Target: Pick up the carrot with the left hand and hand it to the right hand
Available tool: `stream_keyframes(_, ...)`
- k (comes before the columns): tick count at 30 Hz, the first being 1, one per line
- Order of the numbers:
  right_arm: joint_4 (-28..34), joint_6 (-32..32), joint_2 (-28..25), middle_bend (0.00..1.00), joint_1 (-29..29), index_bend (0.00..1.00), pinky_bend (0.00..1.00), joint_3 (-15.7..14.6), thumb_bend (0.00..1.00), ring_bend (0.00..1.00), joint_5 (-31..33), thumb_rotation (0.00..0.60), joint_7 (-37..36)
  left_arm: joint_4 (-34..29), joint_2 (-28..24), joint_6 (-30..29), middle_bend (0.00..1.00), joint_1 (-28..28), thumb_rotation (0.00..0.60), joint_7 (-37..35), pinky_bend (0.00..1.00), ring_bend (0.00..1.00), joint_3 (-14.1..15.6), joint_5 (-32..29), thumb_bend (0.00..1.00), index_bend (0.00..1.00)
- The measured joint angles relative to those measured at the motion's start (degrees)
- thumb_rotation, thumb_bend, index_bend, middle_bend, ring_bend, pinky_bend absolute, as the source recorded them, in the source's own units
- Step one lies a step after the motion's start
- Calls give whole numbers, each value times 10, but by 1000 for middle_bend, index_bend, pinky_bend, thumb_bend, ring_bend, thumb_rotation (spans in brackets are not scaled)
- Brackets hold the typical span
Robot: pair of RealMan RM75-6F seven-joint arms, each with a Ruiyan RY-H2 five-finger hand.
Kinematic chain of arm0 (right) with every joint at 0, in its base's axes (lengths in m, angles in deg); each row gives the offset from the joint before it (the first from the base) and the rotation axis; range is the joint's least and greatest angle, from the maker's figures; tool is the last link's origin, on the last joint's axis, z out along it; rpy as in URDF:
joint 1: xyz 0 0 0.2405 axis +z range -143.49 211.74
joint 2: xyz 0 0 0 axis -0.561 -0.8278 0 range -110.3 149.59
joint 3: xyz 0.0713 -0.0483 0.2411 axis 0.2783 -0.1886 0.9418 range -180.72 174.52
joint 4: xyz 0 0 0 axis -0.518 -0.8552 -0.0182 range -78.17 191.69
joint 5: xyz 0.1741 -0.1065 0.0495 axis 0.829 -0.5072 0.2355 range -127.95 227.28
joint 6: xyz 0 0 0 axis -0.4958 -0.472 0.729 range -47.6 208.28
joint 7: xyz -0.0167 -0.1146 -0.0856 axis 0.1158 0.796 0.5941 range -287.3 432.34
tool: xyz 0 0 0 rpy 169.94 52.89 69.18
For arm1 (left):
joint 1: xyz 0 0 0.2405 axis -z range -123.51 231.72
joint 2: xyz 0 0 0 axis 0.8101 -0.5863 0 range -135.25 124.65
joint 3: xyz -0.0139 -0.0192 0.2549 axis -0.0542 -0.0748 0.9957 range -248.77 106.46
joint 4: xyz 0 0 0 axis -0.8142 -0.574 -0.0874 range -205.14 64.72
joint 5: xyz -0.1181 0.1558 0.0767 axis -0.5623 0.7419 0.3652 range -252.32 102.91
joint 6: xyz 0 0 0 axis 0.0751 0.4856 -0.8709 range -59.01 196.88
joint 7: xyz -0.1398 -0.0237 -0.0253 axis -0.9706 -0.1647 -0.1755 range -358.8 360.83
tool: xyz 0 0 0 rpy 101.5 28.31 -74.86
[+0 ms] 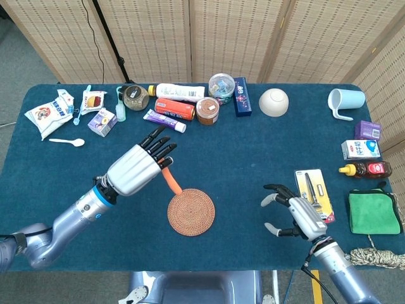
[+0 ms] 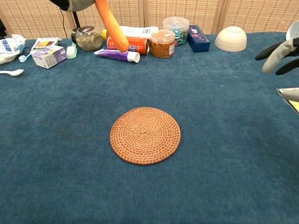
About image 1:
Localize white blue milk carton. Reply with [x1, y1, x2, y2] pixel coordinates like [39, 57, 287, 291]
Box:
[340, 139, 382, 161]

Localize brown jar clear lid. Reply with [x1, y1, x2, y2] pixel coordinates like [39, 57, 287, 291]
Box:
[196, 97, 220, 126]

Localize razor blister pack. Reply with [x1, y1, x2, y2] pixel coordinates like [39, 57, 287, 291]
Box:
[294, 168, 336, 224]

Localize dark blue carton box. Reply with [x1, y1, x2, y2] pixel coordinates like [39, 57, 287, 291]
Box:
[233, 77, 253, 118]

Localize orange carrot-like stick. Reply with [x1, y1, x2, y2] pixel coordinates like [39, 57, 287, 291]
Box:
[158, 158, 184, 194]

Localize white snack bag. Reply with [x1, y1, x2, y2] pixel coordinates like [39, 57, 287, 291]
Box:
[24, 98, 74, 141]

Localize purple drink carton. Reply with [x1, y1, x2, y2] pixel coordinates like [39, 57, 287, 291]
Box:
[87, 107, 118, 137]

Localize beige bowl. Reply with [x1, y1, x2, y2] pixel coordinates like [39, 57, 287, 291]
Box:
[258, 87, 290, 118]

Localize white bottle yellow cap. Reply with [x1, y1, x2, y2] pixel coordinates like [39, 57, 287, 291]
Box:
[147, 82, 206, 104]

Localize yellow floor tape strip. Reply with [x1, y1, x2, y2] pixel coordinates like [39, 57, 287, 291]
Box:
[309, 269, 324, 304]

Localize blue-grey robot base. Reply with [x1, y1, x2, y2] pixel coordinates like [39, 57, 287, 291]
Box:
[128, 270, 263, 304]

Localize green cloth black trim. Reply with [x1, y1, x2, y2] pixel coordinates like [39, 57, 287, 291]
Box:
[347, 188, 404, 236]

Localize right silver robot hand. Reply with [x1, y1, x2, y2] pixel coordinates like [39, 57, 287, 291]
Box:
[261, 183, 328, 242]

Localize round woven rattan coaster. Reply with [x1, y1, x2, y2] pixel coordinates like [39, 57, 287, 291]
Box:
[166, 188, 216, 237]

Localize thin black cable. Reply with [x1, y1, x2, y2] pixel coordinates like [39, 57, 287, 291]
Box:
[80, 0, 107, 84]

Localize orange drink can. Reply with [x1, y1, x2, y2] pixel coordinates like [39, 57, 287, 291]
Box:
[154, 97, 196, 122]

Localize white plastic spoon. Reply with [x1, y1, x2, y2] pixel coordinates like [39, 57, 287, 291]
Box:
[48, 137, 85, 148]

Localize pale green bottle brush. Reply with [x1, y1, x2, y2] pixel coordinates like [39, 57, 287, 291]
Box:
[115, 85, 127, 122]

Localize honey bottle yellow cap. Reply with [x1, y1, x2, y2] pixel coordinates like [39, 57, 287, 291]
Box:
[338, 160, 393, 180]

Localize black tripod pole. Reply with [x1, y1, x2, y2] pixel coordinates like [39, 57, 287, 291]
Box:
[90, 0, 132, 85]

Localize light blue mug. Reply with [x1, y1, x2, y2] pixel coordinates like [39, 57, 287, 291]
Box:
[327, 88, 366, 122]

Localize dark blue table cloth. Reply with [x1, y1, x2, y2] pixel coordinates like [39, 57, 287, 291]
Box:
[0, 82, 405, 273]

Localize bamboo screen panel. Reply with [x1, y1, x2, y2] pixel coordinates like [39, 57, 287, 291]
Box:
[341, 18, 405, 197]
[93, 0, 193, 85]
[258, 0, 405, 85]
[189, 0, 297, 84]
[0, 0, 126, 85]

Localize coiled beige rope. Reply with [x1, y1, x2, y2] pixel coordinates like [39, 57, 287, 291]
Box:
[349, 234, 405, 270]

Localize small purple box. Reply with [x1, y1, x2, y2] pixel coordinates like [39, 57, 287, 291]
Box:
[354, 120, 383, 141]

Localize light blue toothbrush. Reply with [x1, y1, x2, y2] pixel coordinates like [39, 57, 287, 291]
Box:
[73, 84, 92, 126]

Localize clear jelly cup packet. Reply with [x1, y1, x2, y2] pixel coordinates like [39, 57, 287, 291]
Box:
[80, 89, 108, 116]

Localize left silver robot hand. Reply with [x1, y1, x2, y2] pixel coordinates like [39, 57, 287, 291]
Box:
[106, 125, 178, 196]

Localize dark round bowl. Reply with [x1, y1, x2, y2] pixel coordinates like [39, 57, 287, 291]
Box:
[121, 84, 150, 112]

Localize white table leg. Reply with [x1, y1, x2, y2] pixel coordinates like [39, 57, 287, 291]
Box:
[271, 269, 281, 304]

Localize purple toothpaste tube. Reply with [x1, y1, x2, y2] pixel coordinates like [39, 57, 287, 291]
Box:
[142, 108, 187, 134]

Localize clear round box of clips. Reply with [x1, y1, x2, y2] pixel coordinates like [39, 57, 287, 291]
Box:
[208, 73, 236, 99]

